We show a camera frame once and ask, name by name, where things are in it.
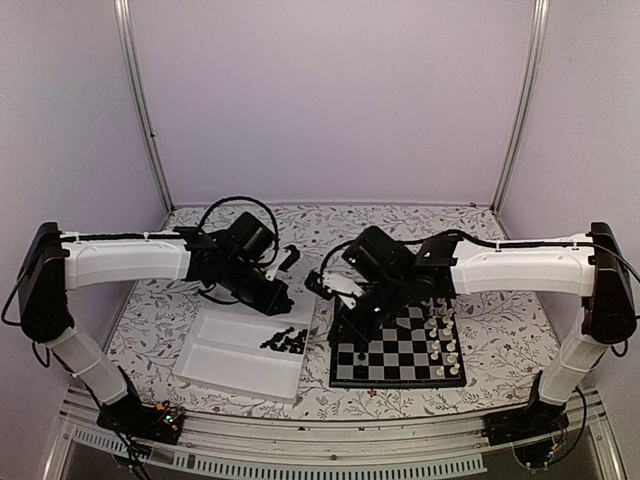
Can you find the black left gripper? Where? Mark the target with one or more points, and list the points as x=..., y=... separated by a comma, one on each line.
x=268, y=306

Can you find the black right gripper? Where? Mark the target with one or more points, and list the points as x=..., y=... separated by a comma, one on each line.
x=357, y=331

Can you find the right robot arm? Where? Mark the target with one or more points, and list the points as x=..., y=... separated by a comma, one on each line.
x=588, y=269

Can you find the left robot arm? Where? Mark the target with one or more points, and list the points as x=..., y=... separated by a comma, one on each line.
x=66, y=278

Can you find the pile of black chess pieces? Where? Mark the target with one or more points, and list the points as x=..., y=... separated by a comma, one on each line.
x=287, y=341

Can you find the black and silver chessboard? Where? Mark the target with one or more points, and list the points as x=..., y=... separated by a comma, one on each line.
x=403, y=356

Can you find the white plastic tray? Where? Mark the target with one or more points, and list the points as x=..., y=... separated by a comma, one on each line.
x=225, y=349

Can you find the floral patterned table mat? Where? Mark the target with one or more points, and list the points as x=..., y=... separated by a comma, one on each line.
x=506, y=337

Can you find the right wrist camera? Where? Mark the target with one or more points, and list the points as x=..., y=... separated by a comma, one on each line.
x=328, y=285

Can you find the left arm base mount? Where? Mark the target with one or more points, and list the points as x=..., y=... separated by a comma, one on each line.
x=161, y=423

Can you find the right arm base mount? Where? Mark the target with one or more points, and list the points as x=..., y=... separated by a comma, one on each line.
x=543, y=426

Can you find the aluminium front rail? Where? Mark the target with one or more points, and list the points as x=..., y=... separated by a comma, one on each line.
x=225, y=447

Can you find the aluminium frame post left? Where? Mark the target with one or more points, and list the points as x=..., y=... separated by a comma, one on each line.
x=132, y=66

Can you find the aluminium frame post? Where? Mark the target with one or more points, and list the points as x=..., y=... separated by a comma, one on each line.
x=132, y=66
x=534, y=55

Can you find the aluminium frame post right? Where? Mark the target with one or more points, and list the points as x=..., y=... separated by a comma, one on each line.
x=534, y=55

